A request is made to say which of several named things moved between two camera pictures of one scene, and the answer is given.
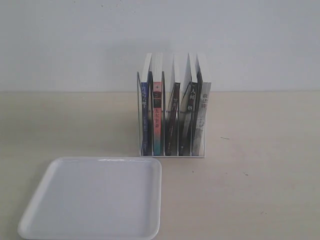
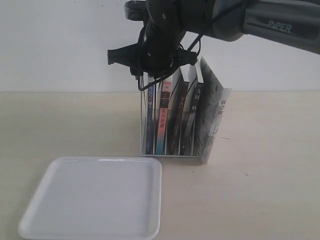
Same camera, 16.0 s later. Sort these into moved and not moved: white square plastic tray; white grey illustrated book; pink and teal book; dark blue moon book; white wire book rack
Moved: dark blue moon book; white grey illustrated book; pink and teal book
Not moved: white square plastic tray; white wire book rack
